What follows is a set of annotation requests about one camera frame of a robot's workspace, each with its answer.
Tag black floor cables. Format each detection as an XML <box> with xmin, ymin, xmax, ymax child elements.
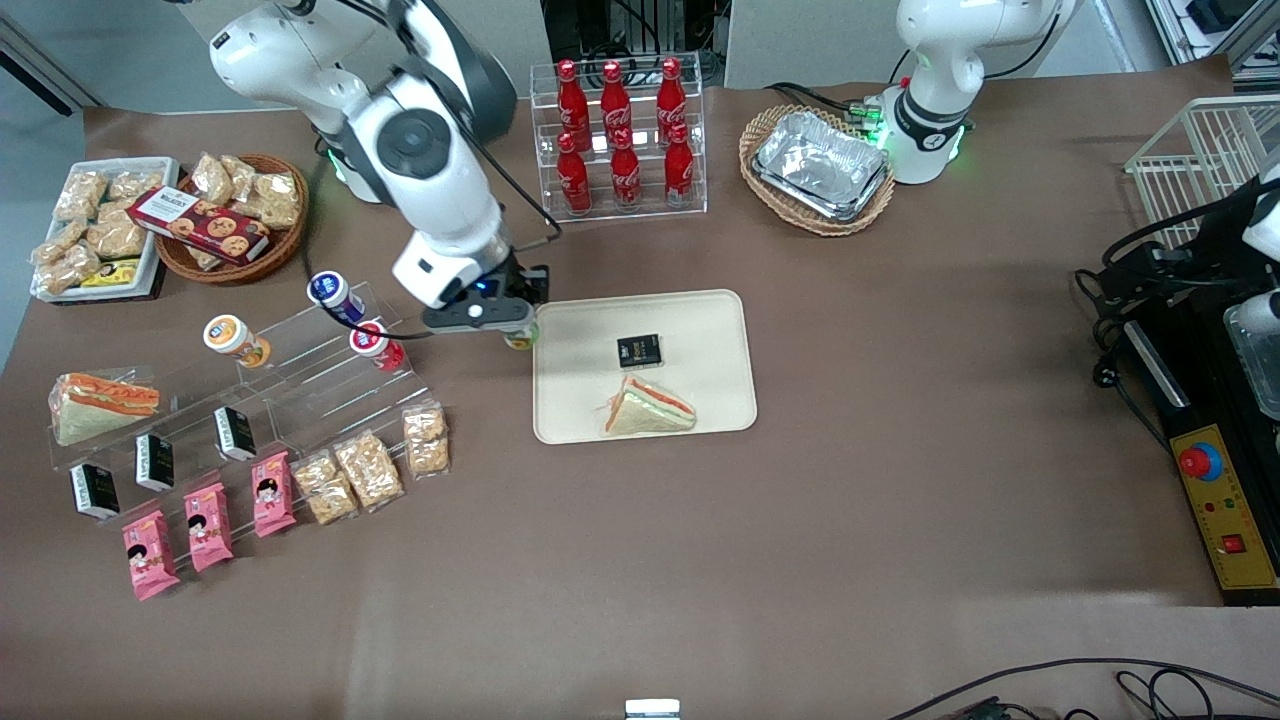
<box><xmin>885</xmin><ymin>657</ymin><xmax>1280</xmax><ymax>720</ymax></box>

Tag black machine housing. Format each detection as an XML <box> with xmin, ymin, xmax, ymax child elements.
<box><xmin>1120</xmin><ymin>300</ymin><xmax>1280</xmax><ymax>608</ymax></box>

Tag round wicker snack basket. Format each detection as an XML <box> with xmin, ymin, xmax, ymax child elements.
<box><xmin>155</xmin><ymin>153</ymin><xmax>311</xmax><ymax>286</ymax></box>

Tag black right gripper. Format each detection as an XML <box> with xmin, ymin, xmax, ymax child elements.
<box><xmin>470</xmin><ymin>262</ymin><xmax>551</xmax><ymax>348</ymax></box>

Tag yellow snack pack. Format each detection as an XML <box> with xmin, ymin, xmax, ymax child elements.
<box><xmin>80</xmin><ymin>258</ymin><xmax>141</xmax><ymax>289</ymax></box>

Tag red cookie box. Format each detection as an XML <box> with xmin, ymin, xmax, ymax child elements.
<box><xmin>128</xmin><ymin>187</ymin><xmax>271</xmax><ymax>264</ymax></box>

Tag orange lid gum can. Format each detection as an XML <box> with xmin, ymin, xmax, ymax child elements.
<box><xmin>203</xmin><ymin>314</ymin><xmax>272</xmax><ymax>369</ymax></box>

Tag black and white carton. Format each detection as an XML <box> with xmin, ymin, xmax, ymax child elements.
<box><xmin>135</xmin><ymin>433</ymin><xmax>176</xmax><ymax>493</ymax></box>
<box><xmin>214</xmin><ymin>406</ymin><xmax>257</xmax><ymax>462</ymax></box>
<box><xmin>70</xmin><ymin>463</ymin><xmax>121</xmax><ymax>521</ymax></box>

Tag clear acrylic bottle rack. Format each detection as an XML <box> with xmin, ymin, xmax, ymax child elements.
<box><xmin>530</xmin><ymin>52</ymin><xmax>708</xmax><ymax>225</ymax></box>

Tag white rectangular snack tray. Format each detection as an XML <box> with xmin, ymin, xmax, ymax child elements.
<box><xmin>30</xmin><ymin>157</ymin><xmax>181</xmax><ymax>303</ymax></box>

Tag yellow control panel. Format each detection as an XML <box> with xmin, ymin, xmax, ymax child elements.
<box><xmin>1170</xmin><ymin>423</ymin><xmax>1279</xmax><ymax>591</ymax></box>

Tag wrapped triangle sandwich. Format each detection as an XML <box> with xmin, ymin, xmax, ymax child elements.
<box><xmin>52</xmin><ymin>372</ymin><xmax>161</xmax><ymax>447</ymax></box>
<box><xmin>603</xmin><ymin>376</ymin><xmax>697</xmax><ymax>437</ymax></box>

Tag clear acrylic gum stand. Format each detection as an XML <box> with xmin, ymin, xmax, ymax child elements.
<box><xmin>240</xmin><ymin>283</ymin><xmax>433</xmax><ymax>443</ymax></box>

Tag clear plastic container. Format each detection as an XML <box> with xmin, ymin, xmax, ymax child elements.
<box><xmin>1225</xmin><ymin>298</ymin><xmax>1280</xmax><ymax>421</ymax></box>

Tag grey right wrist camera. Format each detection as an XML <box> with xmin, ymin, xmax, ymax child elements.
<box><xmin>421</xmin><ymin>298</ymin><xmax>538</xmax><ymax>335</ymax></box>

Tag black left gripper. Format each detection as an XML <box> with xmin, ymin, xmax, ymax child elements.
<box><xmin>1150</xmin><ymin>185</ymin><xmax>1263</xmax><ymax>296</ymax></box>

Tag aluminium foil tray stack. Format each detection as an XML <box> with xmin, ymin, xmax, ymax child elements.
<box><xmin>752</xmin><ymin>110</ymin><xmax>891</xmax><ymax>223</ymax></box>

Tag clear cracker pack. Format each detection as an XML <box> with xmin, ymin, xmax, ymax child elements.
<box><xmin>293</xmin><ymin>450</ymin><xmax>359</xmax><ymax>526</ymax></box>
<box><xmin>403</xmin><ymin>400</ymin><xmax>451</xmax><ymax>479</ymax></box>
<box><xmin>333</xmin><ymin>430</ymin><xmax>405</xmax><ymax>513</ymax></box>

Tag black base cable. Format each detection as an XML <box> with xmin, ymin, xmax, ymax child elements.
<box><xmin>765</xmin><ymin>82</ymin><xmax>886</xmax><ymax>129</ymax></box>

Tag blue lid gum can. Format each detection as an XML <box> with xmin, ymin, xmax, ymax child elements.
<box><xmin>307</xmin><ymin>270</ymin><xmax>366</xmax><ymax>326</ymax></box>

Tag beige plastic tray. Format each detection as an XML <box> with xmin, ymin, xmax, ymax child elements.
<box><xmin>532</xmin><ymin>289</ymin><xmax>758</xmax><ymax>445</ymax></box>

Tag pink snack pack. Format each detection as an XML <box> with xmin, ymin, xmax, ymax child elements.
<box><xmin>122</xmin><ymin>510</ymin><xmax>181</xmax><ymax>601</ymax></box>
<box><xmin>251</xmin><ymin>452</ymin><xmax>297</xmax><ymax>539</ymax></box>
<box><xmin>184</xmin><ymin>482</ymin><xmax>235</xmax><ymax>573</ymax></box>

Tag oval wicker foil basket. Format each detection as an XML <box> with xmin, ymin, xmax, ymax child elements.
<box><xmin>739</xmin><ymin>105</ymin><xmax>896</xmax><ymax>237</ymax></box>

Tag red lid gum can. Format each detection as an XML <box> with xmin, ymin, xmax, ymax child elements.
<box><xmin>349</xmin><ymin>320</ymin><xmax>407</xmax><ymax>373</ymax></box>

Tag black cable bundle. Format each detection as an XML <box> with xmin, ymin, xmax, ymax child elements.
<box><xmin>1075</xmin><ymin>245</ymin><xmax>1156</xmax><ymax>391</ymax></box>

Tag red cola bottle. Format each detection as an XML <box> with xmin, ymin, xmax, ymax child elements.
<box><xmin>600</xmin><ymin>62</ymin><xmax>632</xmax><ymax>136</ymax></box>
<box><xmin>557</xmin><ymin>60</ymin><xmax>589</xmax><ymax>136</ymax></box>
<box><xmin>664</xmin><ymin>122</ymin><xmax>695</xmax><ymax>206</ymax></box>
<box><xmin>556</xmin><ymin>132</ymin><xmax>593</xmax><ymax>216</ymax></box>
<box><xmin>656</xmin><ymin>57</ymin><xmax>688</xmax><ymax>129</ymax></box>
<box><xmin>610</xmin><ymin>130</ymin><xmax>642</xmax><ymax>209</ymax></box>

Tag clear acrylic snack stand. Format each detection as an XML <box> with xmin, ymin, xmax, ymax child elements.
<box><xmin>45</xmin><ymin>365</ymin><xmax>293</xmax><ymax>527</ymax></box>

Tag white wire basket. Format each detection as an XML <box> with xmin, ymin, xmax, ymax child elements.
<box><xmin>1125</xmin><ymin>95</ymin><xmax>1280</xmax><ymax>251</ymax></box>

